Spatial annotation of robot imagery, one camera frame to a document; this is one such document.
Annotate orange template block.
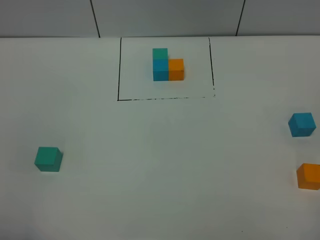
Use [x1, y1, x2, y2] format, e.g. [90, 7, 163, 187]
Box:
[168, 58, 185, 81]

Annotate green template block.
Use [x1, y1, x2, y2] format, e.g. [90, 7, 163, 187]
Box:
[152, 48, 169, 60]

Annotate blue template block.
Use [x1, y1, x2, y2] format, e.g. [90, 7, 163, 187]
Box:
[152, 59, 169, 82]

